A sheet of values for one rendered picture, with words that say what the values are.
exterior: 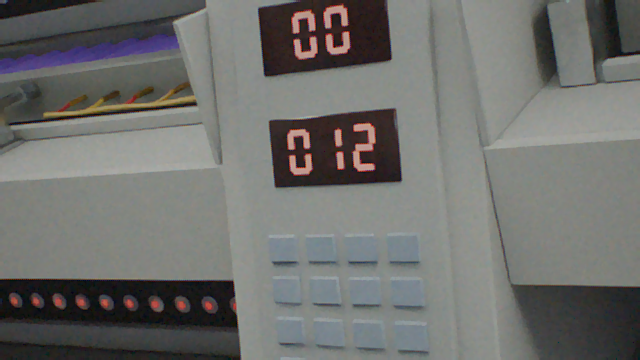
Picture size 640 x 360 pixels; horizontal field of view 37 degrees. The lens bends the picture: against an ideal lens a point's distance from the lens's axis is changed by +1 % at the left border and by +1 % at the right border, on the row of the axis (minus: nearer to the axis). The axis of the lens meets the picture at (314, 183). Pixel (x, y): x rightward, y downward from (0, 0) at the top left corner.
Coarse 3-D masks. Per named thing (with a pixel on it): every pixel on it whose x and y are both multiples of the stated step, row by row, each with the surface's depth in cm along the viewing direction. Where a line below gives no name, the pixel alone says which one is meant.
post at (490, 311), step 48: (432, 0) 27; (240, 144) 31; (480, 144) 27; (240, 192) 32; (480, 192) 27; (240, 240) 32; (480, 240) 27; (240, 288) 32; (480, 288) 27; (528, 288) 30; (576, 288) 34; (624, 288) 40; (240, 336) 32; (480, 336) 28; (528, 336) 30; (576, 336) 34; (624, 336) 39
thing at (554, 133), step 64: (512, 0) 29; (576, 0) 29; (512, 64) 29; (576, 64) 30; (512, 128) 28; (576, 128) 26; (512, 192) 27; (576, 192) 26; (512, 256) 28; (576, 256) 27
